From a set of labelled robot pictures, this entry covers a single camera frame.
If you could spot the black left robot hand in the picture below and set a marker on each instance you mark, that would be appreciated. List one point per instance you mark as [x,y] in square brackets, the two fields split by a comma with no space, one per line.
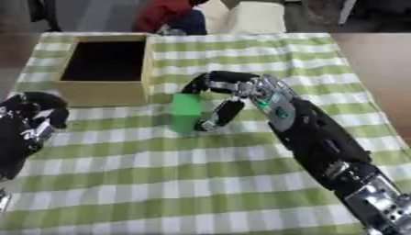
[18,128]

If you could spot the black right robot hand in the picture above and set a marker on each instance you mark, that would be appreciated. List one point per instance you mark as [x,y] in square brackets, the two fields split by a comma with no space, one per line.
[315,137]

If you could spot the green rectangular block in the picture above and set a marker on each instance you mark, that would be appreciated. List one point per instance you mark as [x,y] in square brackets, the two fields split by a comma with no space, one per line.
[185,111]

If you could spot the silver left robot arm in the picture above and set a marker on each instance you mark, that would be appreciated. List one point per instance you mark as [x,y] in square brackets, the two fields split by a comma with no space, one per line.
[3,200]

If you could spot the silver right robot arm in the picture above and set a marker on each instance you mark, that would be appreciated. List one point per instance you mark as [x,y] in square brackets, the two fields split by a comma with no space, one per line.
[382,205]

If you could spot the tan cardboard box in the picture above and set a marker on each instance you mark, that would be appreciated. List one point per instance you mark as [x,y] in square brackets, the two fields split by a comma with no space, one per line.
[107,91]

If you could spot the dark tripod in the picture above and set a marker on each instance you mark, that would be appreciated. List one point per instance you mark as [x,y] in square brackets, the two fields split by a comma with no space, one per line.
[47,13]

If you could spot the white covered chair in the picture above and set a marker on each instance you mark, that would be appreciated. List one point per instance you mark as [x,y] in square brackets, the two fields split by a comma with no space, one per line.
[251,16]

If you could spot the red and navy bag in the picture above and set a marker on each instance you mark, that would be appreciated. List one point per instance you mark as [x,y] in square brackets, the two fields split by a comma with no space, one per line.
[170,15]

